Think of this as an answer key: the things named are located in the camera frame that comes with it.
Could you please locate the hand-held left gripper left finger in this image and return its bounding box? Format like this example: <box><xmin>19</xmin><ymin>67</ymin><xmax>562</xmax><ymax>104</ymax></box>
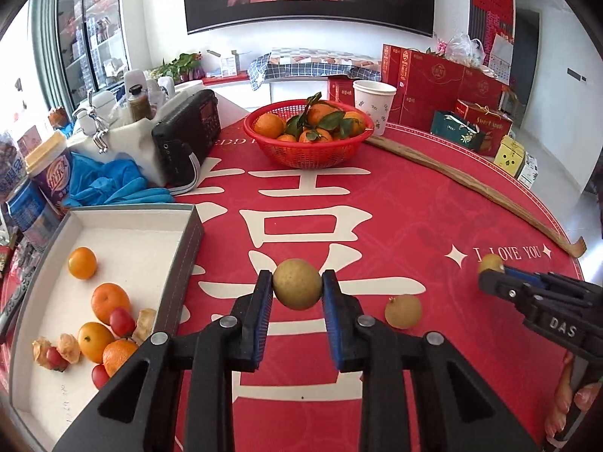
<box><xmin>52</xmin><ymin>269</ymin><xmax>275</xmax><ymax>452</ymax></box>

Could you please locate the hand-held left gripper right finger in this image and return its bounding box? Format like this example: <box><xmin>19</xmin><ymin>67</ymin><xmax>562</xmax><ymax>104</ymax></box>
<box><xmin>321</xmin><ymin>269</ymin><xmax>540</xmax><ymax>452</ymax></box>

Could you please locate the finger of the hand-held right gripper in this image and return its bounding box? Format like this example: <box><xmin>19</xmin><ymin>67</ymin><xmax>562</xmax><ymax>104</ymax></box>
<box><xmin>478</xmin><ymin>270</ymin><xmax>566</xmax><ymax>314</ymax></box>
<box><xmin>503</xmin><ymin>266</ymin><xmax>603</xmax><ymax>292</ymax></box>

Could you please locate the brown longan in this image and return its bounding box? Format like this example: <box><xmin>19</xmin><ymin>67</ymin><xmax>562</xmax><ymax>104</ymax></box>
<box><xmin>384</xmin><ymin>294</ymin><xmax>422</xmax><ymax>329</ymax></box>
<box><xmin>272</xmin><ymin>258</ymin><xmax>325</xmax><ymax>310</ymax></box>
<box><xmin>478</xmin><ymin>253</ymin><xmax>505</xmax><ymax>275</ymax></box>

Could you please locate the shallow grey cardboard box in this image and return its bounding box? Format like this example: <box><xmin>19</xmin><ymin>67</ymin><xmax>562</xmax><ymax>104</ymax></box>
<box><xmin>8</xmin><ymin>203</ymin><xmax>205</xmax><ymax>452</ymax></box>

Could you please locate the person's right hand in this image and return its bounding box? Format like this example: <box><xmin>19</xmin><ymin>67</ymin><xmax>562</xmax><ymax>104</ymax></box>
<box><xmin>544</xmin><ymin>355</ymin><xmax>599</xmax><ymax>436</ymax></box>

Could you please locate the long wooden back scratcher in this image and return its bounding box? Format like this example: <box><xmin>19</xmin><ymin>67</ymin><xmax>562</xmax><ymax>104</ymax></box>
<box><xmin>365</xmin><ymin>136</ymin><xmax>586</xmax><ymax>259</ymax></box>

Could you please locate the white printed carton box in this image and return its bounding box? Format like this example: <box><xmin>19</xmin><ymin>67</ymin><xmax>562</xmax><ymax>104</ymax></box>
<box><xmin>516</xmin><ymin>151</ymin><xmax>540</xmax><ymax>189</ymax></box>

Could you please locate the yellow carton box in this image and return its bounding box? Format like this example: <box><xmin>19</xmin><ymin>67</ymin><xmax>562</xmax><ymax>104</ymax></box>
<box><xmin>494</xmin><ymin>136</ymin><xmax>526</xmax><ymax>173</ymax></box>

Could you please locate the dark green gift bag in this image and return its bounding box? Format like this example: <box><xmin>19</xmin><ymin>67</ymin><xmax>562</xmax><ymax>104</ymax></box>
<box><xmin>431</xmin><ymin>110</ymin><xmax>486</xmax><ymax>151</ymax></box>

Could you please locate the red plastic basket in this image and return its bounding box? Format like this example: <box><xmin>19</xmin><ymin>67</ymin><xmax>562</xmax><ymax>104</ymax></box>
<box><xmin>243</xmin><ymin>99</ymin><xmax>375</xmax><ymax>169</ymax></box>

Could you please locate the red gift box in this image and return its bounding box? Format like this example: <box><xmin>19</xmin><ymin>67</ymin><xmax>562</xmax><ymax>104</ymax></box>
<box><xmin>391</xmin><ymin>89</ymin><xmax>453</xmax><ymax>125</ymax></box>
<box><xmin>381</xmin><ymin>44</ymin><xmax>408</xmax><ymax>88</ymax></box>
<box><xmin>400</xmin><ymin>49</ymin><xmax>467</xmax><ymax>97</ymax></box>
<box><xmin>328</xmin><ymin>75</ymin><xmax>359</xmax><ymax>104</ymax></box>
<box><xmin>464</xmin><ymin>66</ymin><xmax>505</xmax><ymax>109</ymax></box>

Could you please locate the pile of leafy tangerines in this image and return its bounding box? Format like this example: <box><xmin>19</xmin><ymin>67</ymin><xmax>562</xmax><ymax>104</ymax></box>
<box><xmin>253</xmin><ymin>93</ymin><xmax>368</xmax><ymax>144</ymax></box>

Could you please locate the black portable radio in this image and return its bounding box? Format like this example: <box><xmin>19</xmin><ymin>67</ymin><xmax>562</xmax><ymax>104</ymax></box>
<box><xmin>152</xmin><ymin>89</ymin><xmax>222</xmax><ymax>196</ymax></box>

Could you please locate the floral white paper cup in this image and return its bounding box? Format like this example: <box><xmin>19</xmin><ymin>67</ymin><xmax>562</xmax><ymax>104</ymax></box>
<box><xmin>352</xmin><ymin>80</ymin><xmax>397</xmax><ymax>136</ymax></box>

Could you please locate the white storage caddy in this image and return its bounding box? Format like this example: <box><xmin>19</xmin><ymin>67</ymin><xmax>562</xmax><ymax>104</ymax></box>
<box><xmin>70</xmin><ymin>104</ymin><xmax>165</xmax><ymax>188</ymax></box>

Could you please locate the white calendar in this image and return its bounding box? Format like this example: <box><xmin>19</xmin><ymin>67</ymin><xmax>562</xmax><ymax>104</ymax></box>
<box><xmin>487</xmin><ymin>33</ymin><xmax>514</xmax><ymax>86</ymax></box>

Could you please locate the white low cabinet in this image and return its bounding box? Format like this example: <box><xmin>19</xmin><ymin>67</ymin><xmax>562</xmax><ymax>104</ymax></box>
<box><xmin>202</xmin><ymin>70</ymin><xmax>331</xmax><ymax>114</ymax></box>

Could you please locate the clear plastic bag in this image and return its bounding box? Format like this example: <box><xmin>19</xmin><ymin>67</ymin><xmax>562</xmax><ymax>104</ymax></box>
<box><xmin>436</xmin><ymin>32</ymin><xmax>486</xmax><ymax>67</ymax></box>

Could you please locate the brown cap bottle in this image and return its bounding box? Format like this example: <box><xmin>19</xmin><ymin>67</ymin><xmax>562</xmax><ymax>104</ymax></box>
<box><xmin>127</xmin><ymin>84</ymin><xmax>154</xmax><ymax>122</ymax></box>

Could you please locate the chrome metal ornament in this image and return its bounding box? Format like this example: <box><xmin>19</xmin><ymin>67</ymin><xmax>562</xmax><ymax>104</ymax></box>
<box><xmin>70</xmin><ymin>106</ymin><xmax>110</xmax><ymax>154</ymax></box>

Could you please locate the blue checkered cloth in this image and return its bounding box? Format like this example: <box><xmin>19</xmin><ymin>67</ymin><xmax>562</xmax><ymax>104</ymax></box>
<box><xmin>247</xmin><ymin>47</ymin><xmax>382</xmax><ymax>91</ymax></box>

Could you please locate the purple milk tea cup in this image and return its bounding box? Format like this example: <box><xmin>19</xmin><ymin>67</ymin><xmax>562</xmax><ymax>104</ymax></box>
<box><xmin>24</xmin><ymin>131</ymin><xmax>73</xmax><ymax>212</ymax></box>

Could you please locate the small white carton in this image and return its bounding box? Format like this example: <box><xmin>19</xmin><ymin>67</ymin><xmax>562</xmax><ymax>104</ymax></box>
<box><xmin>219</xmin><ymin>49</ymin><xmax>250</xmax><ymax>77</ymax></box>

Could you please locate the blue drink can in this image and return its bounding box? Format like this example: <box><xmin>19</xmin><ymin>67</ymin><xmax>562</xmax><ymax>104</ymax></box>
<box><xmin>5</xmin><ymin>179</ymin><xmax>50</xmax><ymax>246</ymax></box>

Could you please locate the green potted plant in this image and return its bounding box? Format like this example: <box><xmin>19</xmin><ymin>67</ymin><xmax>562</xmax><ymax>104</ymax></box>
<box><xmin>151</xmin><ymin>52</ymin><xmax>205</xmax><ymax>83</ymax></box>

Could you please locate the white lidded pot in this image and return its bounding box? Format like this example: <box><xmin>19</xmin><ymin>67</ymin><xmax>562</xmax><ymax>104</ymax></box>
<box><xmin>86</xmin><ymin>89</ymin><xmax>118</xmax><ymax>118</ymax></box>

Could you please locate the glass display cabinet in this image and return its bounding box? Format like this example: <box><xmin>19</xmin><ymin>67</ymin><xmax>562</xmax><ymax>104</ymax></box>
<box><xmin>28</xmin><ymin>0</ymin><xmax>130</xmax><ymax>109</ymax></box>

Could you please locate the red fruit box with handle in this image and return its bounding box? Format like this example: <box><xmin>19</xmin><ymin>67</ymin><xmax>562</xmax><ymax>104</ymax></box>
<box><xmin>455</xmin><ymin>99</ymin><xmax>513</xmax><ymax>157</ymax></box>

